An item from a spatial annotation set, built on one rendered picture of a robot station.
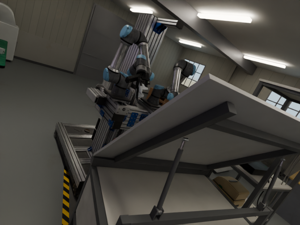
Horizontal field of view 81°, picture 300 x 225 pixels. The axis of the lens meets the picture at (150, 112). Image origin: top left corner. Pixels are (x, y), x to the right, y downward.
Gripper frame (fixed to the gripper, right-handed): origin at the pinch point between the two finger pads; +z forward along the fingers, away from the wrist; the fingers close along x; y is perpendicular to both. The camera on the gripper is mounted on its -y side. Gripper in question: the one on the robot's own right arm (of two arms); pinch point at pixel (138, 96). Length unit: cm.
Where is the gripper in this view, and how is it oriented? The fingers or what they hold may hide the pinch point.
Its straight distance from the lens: 116.7
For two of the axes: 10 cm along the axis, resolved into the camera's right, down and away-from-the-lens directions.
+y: 9.3, 1.5, 3.2
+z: 0.2, 8.8, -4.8
